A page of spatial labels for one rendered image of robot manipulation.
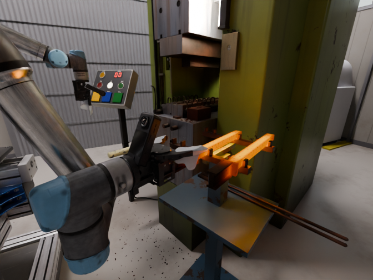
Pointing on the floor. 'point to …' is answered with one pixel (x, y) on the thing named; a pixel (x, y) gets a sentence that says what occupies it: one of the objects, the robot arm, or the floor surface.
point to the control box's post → (124, 138)
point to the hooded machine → (340, 105)
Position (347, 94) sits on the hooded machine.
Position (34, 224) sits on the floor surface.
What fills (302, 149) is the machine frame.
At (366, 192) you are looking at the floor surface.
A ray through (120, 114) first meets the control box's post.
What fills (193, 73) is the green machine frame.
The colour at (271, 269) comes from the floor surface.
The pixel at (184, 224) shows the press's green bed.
